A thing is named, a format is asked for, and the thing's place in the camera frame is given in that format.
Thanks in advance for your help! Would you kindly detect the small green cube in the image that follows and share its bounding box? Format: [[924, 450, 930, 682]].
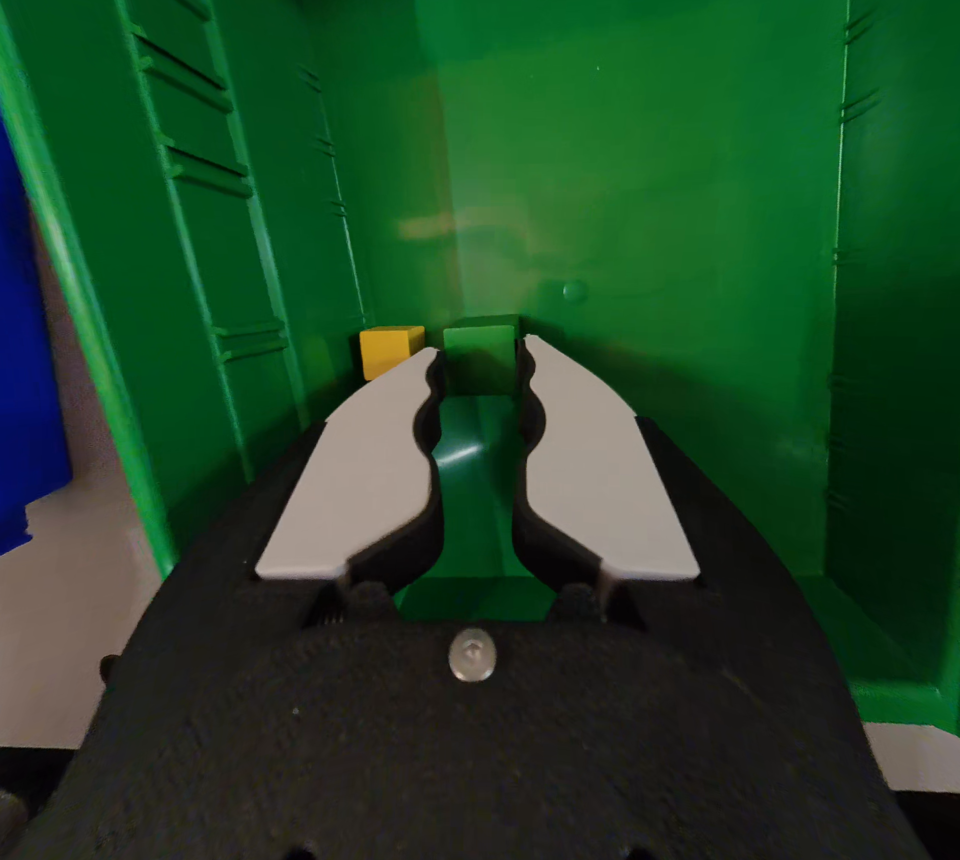
[[442, 314, 522, 398]]

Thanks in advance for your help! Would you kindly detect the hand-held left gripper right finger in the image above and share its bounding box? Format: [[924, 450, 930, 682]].
[[512, 333, 702, 617]]

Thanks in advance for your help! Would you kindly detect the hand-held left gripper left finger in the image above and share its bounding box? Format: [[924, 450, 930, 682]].
[[253, 346, 447, 617]]

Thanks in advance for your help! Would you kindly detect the small yellow cube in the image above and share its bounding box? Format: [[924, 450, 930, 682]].
[[358, 325, 427, 383]]

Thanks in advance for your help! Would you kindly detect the green plastic bin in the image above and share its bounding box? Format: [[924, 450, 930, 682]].
[[0, 0, 960, 737]]

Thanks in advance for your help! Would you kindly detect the grey desk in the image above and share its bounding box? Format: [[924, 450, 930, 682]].
[[0, 230, 960, 797]]

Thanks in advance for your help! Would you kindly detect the blue plastic bin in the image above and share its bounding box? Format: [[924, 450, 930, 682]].
[[0, 114, 74, 557]]

